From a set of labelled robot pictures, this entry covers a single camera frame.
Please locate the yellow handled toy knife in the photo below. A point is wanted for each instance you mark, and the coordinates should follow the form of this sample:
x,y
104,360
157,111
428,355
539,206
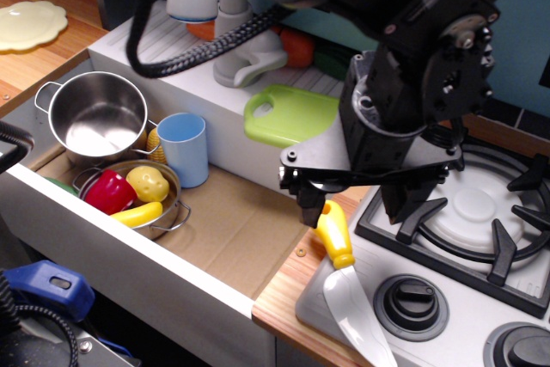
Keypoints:
x,y
344,294

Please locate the dark green toy item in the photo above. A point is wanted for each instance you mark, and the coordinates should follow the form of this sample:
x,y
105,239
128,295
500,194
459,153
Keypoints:
x,y
333,59

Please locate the small steel pot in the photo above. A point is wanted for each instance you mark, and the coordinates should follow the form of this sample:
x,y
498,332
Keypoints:
x,y
175,212

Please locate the green toy vegetable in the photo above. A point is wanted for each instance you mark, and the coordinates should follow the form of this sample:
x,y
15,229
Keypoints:
x,y
66,187

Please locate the yellow toy corn cob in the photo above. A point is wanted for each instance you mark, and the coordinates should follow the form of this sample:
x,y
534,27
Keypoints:
x,y
154,147

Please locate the blue clamp handle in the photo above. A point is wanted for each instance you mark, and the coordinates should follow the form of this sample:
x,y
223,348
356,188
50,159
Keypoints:
x,y
51,286

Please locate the light blue plastic cup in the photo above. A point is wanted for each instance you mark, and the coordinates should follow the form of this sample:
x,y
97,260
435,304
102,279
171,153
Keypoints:
x,y
184,143

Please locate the large steel pot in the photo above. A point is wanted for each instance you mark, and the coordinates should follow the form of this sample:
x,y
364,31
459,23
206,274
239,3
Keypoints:
x,y
98,117

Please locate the white toy sink basin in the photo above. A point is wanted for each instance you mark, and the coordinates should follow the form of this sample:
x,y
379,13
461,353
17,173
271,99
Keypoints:
x,y
190,265

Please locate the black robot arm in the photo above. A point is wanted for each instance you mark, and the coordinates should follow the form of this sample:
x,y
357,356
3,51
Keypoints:
x,y
399,120

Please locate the yellow toy banana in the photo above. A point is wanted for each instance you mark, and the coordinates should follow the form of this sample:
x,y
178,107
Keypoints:
x,y
139,216

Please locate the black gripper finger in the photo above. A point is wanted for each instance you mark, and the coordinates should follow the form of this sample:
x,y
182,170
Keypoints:
x,y
402,200
311,200

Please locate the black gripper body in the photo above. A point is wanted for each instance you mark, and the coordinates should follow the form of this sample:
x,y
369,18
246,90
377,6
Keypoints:
x,y
386,132

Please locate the cream scalloped plate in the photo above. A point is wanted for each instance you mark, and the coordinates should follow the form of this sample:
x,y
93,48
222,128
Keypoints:
x,y
25,25

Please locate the red toy bell pepper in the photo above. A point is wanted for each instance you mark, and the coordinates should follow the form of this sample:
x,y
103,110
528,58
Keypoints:
x,y
110,193

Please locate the black stove knob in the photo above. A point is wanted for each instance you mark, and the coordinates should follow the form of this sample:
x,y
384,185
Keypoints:
x,y
517,344
411,308

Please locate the teal plastic bin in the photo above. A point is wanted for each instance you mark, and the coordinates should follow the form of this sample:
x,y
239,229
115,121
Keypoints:
x,y
520,32

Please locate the grey toy stove top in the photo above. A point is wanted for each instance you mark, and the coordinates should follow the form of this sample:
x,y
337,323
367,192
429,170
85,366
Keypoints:
x,y
462,341

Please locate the green plastic cutting board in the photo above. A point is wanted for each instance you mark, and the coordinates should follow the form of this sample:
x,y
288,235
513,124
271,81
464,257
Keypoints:
x,y
282,115

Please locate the black stove burner grate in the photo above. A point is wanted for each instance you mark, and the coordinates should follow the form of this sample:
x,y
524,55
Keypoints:
x,y
484,232

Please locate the orange toy carrot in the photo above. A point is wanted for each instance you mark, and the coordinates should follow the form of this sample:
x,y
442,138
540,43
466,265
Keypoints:
x,y
300,47

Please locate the yellow toy potato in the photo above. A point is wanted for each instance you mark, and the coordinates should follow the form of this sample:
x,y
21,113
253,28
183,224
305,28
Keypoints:
x,y
148,183

